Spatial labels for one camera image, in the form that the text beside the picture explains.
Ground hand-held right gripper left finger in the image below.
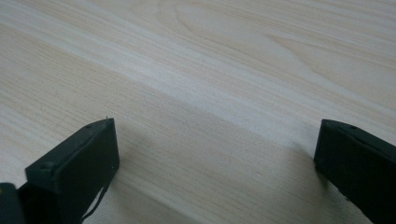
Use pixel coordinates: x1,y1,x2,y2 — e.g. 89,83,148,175
18,118,120,224

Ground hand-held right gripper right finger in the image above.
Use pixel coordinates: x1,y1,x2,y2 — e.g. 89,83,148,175
313,119,396,224

